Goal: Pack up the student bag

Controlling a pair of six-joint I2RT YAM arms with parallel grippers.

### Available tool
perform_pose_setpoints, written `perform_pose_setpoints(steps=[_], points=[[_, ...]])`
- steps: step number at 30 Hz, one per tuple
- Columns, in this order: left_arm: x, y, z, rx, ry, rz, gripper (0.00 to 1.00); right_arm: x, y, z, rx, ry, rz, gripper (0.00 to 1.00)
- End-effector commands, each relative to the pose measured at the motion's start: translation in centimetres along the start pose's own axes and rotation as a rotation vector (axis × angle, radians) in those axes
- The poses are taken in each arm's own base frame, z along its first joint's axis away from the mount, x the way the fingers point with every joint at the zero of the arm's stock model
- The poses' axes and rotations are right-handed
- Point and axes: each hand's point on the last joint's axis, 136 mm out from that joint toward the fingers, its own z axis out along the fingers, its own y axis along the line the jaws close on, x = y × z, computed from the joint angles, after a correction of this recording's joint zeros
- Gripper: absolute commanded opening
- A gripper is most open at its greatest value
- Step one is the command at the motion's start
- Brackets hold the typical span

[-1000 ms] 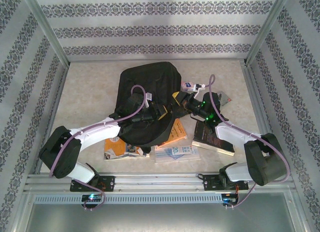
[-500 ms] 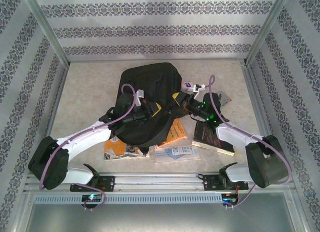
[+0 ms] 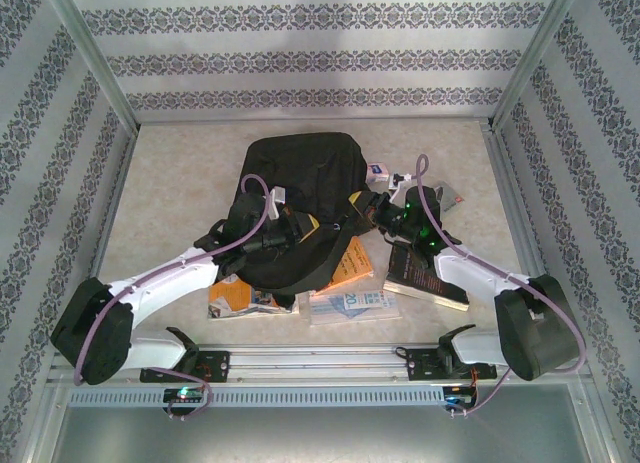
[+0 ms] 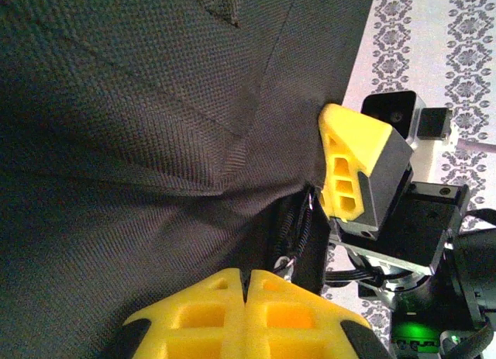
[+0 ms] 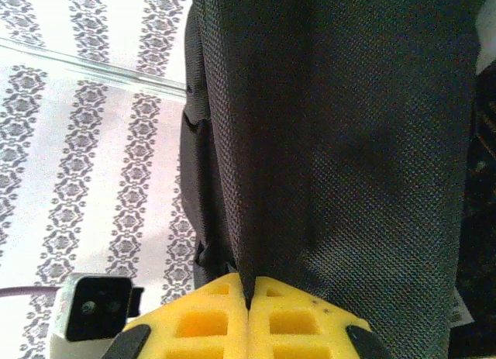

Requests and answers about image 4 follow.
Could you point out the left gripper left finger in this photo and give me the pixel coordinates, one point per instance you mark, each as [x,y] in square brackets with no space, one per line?
[201,324]

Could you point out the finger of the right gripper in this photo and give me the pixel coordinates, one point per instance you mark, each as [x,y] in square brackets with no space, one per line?
[360,142]
[324,202]

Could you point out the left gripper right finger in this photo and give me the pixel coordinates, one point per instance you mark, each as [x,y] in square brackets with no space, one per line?
[294,324]

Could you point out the black fabric backpack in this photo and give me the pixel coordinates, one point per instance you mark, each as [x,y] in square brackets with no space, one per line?
[135,142]

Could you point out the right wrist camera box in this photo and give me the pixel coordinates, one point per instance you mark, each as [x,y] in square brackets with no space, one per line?
[391,107]

